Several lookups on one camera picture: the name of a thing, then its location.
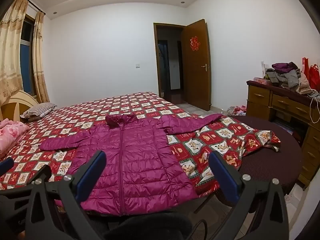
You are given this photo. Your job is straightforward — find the white cable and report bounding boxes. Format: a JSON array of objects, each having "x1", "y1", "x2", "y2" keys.
[{"x1": 309, "y1": 96, "x2": 320, "y2": 123}]

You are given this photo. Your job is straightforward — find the red plastic bag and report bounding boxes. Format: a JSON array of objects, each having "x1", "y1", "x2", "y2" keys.
[{"x1": 309, "y1": 64, "x2": 320, "y2": 92}]

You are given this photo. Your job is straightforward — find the striped pillow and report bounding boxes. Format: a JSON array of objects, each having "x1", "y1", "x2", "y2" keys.
[{"x1": 20, "y1": 102, "x2": 57, "y2": 122}]

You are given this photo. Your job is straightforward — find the tall red paper bag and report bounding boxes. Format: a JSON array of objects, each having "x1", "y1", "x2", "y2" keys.
[{"x1": 302, "y1": 57, "x2": 310, "y2": 80}]

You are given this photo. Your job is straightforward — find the window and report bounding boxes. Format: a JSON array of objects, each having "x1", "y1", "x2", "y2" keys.
[{"x1": 20, "y1": 15, "x2": 36, "y2": 97}]

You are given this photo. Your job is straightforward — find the pink floral quilt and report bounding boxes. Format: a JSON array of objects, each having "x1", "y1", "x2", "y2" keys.
[{"x1": 0, "y1": 120, "x2": 30, "y2": 159}]

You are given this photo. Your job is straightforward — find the round table dark cloth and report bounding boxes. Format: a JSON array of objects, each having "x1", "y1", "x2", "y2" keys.
[{"x1": 234, "y1": 116, "x2": 303, "y2": 198}]

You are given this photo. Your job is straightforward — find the brown door frame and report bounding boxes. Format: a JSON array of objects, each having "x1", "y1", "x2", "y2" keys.
[{"x1": 153, "y1": 22, "x2": 187, "y2": 98}]

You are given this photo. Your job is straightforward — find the brown wooden door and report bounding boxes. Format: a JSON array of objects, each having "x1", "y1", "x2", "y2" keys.
[{"x1": 182, "y1": 19, "x2": 212, "y2": 111}]

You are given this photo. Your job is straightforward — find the wooden desk with drawers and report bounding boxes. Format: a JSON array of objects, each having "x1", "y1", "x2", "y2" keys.
[{"x1": 246, "y1": 80, "x2": 320, "y2": 190}]

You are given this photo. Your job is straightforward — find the heap of floor clothes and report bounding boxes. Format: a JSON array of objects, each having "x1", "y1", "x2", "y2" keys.
[{"x1": 226, "y1": 105, "x2": 248, "y2": 116}]

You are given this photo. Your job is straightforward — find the wide beige patterned curtain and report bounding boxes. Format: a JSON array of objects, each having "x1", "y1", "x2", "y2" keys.
[{"x1": 0, "y1": 0, "x2": 28, "y2": 105}]

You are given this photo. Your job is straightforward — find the purple down jacket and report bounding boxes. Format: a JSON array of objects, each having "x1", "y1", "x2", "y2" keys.
[{"x1": 39, "y1": 113, "x2": 224, "y2": 217}]

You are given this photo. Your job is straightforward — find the pile of clothes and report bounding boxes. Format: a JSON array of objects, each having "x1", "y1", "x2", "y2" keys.
[{"x1": 265, "y1": 62, "x2": 319, "y2": 98}]

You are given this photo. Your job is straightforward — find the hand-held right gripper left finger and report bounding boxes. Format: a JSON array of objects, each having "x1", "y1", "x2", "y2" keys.
[{"x1": 25, "y1": 151, "x2": 107, "y2": 240}]

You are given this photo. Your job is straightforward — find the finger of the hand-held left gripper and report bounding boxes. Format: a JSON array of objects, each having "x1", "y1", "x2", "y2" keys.
[
  {"x1": 0, "y1": 157, "x2": 14, "y2": 175},
  {"x1": 0, "y1": 164, "x2": 52, "y2": 195}
]

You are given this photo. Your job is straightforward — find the beige bed headboard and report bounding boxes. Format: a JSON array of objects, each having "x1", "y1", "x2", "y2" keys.
[{"x1": 0, "y1": 90, "x2": 39, "y2": 123}]

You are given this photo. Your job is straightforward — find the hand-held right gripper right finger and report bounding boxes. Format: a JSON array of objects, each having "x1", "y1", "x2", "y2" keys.
[{"x1": 209, "y1": 151, "x2": 288, "y2": 240}]

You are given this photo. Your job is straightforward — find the red paper door decoration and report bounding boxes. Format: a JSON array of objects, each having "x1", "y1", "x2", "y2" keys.
[{"x1": 189, "y1": 37, "x2": 201, "y2": 52}]

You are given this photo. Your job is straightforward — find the red printed bed sheet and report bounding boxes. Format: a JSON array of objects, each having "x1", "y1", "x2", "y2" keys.
[{"x1": 0, "y1": 92, "x2": 282, "y2": 198}]

